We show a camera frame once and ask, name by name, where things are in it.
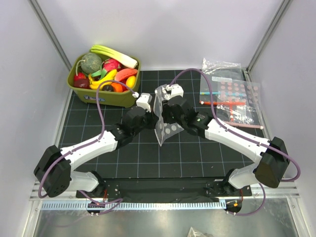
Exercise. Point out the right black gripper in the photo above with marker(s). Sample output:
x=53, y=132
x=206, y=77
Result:
x=166, y=113

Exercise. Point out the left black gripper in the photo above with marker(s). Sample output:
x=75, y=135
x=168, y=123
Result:
x=152, y=120

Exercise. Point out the dotted zip top bag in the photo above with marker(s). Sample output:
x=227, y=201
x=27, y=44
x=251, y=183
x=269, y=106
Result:
x=163, y=130

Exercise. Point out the yellow banana bunch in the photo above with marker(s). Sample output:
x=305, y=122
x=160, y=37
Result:
x=95, y=79

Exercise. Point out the pink dragon fruit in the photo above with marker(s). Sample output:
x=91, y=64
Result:
x=111, y=64

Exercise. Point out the dark red apple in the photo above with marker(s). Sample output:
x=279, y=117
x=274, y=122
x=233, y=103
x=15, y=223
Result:
x=82, y=83

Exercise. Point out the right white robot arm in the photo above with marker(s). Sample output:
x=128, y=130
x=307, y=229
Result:
x=269, y=156

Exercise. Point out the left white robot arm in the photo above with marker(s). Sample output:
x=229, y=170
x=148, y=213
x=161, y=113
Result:
x=56, y=170

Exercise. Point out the clear crumpled bag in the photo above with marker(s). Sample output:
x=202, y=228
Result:
x=220, y=72

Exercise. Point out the orange blue zipper bag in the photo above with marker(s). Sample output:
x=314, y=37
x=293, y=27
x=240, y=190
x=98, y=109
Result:
x=237, y=91

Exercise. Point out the pink zipper bag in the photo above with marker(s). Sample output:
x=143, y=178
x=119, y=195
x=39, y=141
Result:
x=237, y=114

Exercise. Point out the olive green plastic bin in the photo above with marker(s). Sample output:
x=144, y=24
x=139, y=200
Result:
x=123, y=99

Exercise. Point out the orange fruit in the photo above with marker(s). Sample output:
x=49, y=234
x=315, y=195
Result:
x=117, y=87

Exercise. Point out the yellow lemon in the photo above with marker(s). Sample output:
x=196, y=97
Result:
x=130, y=82

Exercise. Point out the watermelon slice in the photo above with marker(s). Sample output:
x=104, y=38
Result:
x=124, y=74

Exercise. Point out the black grid mat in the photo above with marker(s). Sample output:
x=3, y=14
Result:
x=182, y=155

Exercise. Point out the green white leek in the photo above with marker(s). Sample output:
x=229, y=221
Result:
x=122, y=58

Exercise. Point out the red strawberry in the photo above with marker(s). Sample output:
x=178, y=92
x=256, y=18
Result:
x=79, y=76

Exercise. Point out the green melon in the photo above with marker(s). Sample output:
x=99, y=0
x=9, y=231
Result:
x=90, y=63

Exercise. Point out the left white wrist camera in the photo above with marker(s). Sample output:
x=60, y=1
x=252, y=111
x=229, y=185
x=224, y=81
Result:
x=144, y=101

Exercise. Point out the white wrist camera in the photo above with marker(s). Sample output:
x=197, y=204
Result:
x=144, y=101
x=173, y=91

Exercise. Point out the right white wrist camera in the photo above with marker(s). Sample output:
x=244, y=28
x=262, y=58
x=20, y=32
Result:
x=173, y=91

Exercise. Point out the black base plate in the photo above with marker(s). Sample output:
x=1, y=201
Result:
x=161, y=189

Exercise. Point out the white cable duct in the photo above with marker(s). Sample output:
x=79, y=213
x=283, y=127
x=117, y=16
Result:
x=86, y=205

